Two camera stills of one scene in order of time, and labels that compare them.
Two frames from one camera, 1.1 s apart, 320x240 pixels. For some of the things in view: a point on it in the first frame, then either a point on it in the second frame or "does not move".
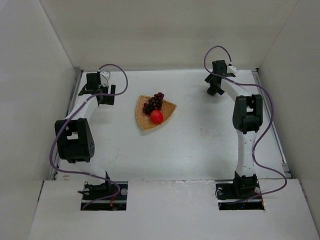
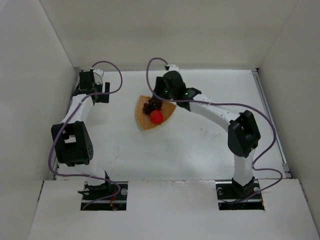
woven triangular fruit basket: [144, 120] does not move
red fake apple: [156, 116] does not move
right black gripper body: [215, 78] to [158, 88]
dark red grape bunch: [155, 103] does not move
